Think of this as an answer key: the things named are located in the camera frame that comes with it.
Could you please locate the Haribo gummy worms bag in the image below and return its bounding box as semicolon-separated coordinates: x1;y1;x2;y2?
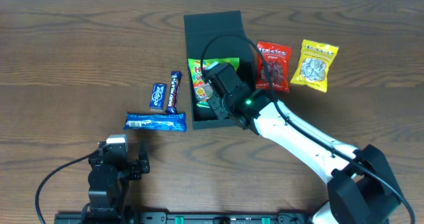
187;58;240;108

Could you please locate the blue Oreo cookie pack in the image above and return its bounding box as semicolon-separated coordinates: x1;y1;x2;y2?
123;113;187;132

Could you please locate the Dairy Milk chocolate bar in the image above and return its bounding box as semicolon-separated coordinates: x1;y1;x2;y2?
166;71;182;114

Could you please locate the red Hacks candy bag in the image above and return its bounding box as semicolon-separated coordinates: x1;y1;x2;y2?
256;41;292;92

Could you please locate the blue Eclipse mints box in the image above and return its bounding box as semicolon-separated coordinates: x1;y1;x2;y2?
149;83;166;110

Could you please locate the yellow Hacks candy bag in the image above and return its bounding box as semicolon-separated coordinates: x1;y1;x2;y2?
290;39;339;93

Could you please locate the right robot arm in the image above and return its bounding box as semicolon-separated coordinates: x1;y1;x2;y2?
201;62;406;223

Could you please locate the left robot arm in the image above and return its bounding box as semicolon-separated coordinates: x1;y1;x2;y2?
79;141;150;223

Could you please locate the dark green open box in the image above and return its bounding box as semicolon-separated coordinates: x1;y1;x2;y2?
184;10;262;131

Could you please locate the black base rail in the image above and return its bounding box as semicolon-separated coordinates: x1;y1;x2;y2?
54;212;312;224

